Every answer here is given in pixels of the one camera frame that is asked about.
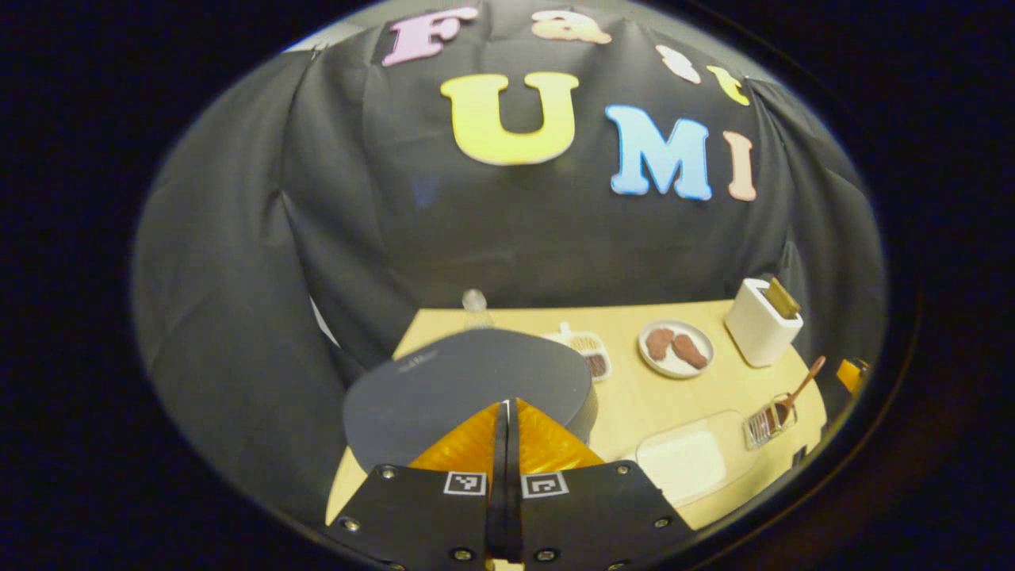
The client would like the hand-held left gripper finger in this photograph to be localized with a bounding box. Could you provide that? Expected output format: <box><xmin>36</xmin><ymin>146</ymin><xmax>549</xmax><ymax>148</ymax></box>
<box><xmin>325</xmin><ymin>399</ymin><xmax>508</xmax><ymax>571</ymax></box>
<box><xmin>507</xmin><ymin>399</ymin><xmax>697</xmax><ymax>571</ymax></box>

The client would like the wooden utensil handle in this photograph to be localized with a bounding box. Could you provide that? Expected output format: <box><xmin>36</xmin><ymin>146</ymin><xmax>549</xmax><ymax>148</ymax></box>
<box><xmin>763</xmin><ymin>277</ymin><xmax>802</xmax><ymax>320</ymax></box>

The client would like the white round plate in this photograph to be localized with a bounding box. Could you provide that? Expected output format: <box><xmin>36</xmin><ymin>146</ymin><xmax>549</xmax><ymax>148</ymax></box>
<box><xmin>638</xmin><ymin>319</ymin><xmax>716</xmax><ymax>380</ymax></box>

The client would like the clear plastic tray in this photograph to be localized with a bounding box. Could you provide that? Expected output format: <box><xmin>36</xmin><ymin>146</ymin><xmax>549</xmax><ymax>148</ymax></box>
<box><xmin>622</xmin><ymin>408</ymin><xmax>762</xmax><ymax>508</ymax></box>

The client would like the brown wooden spoon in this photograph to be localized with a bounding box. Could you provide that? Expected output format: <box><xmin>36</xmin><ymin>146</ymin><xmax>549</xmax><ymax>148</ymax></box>
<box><xmin>773</xmin><ymin>355</ymin><xmax>827</xmax><ymax>425</ymax></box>

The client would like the clear striped chopstick holder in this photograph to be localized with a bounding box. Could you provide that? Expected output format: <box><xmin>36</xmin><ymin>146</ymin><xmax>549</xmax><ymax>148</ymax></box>
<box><xmin>742</xmin><ymin>392</ymin><xmax>799</xmax><ymax>450</ymax></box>

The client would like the white slotted holder box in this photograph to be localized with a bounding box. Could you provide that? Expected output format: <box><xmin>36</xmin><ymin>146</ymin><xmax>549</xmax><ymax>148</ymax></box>
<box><xmin>724</xmin><ymin>278</ymin><xmax>804</xmax><ymax>369</ymax></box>

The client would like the black backdrop cloth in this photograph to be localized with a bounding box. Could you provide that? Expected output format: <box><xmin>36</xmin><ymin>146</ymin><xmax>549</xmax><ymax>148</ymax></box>
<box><xmin>131</xmin><ymin>0</ymin><xmax>887</xmax><ymax>524</ymax></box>

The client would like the white divided dish with beans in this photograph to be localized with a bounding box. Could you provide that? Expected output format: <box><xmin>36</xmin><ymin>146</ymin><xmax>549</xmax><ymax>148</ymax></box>
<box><xmin>543</xmin><ymin>321</ymin><xmax>612</xmax><ymax>383</ymax></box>

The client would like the grey and cream rice cooker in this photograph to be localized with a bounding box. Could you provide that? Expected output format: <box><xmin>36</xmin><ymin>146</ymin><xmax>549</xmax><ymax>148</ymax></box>
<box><xmin>343</xmin><ymin>328</ymin><xmax>599</xmax><ymax>477</ymax></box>

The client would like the clear bottle with brown cap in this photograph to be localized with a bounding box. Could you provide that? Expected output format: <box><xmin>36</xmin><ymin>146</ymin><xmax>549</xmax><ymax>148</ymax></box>
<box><xmin>462</xmin><ymin>289</ymin><xmax>494</xmax><ymax>331</ymax></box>

